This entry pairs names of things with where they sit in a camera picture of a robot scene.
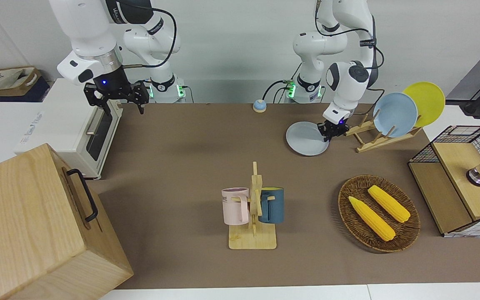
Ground dark blue mug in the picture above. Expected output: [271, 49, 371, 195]
[259, 187, 285, 224]

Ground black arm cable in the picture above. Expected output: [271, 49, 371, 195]
[115, 0, 179, 70]
[314, 0, 385, 70]

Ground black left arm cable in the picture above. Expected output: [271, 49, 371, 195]
[314, 0, 385, 70]

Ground yellow corn cob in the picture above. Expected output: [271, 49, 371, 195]
[348, 196, 396, 242]
[367, 185, 411, 223]

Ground light blue plate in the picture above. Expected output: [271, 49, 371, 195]
[373, 92, 418, 138]

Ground wooden cabinet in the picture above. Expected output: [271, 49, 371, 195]
[0, 143, 134, 300]

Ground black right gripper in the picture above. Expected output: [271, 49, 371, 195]
[83, 82, 150, 122]

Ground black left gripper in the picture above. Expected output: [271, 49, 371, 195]
[318, 120, 349, 143]

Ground brown paper bag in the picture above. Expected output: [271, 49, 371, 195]
[0, 67, 43, 101]

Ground gray plate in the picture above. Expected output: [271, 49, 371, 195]
[286, 121, 330, 157]

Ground white toaster oven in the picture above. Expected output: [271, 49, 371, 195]
[14, 78, 123, 180]

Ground white oven door handle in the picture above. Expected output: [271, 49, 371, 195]
[86, 107, 105, 136]

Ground black cabinet handle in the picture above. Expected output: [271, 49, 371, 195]
[66, 169, 99, 223]

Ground brown wicker basket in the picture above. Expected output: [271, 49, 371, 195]
[338, 175, 421, 253]

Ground pink mug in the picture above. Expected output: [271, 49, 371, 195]
[222, 187, 250, 226]

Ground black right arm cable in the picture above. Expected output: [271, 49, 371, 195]
[115, 0, 179, 70]

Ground wooden mug tree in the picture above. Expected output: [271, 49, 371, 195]
[228, 162, 277, 250]

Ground wire mesh wooden shelf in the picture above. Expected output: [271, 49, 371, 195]
[408, 125, 480, 238]

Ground wooden plate rack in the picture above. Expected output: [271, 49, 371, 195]
[345, 113, 424, 153]

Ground yellow plate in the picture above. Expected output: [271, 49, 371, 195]
[402, 82, 446, 128]

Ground black base cables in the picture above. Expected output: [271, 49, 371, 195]
[262, 74, 301, 104]

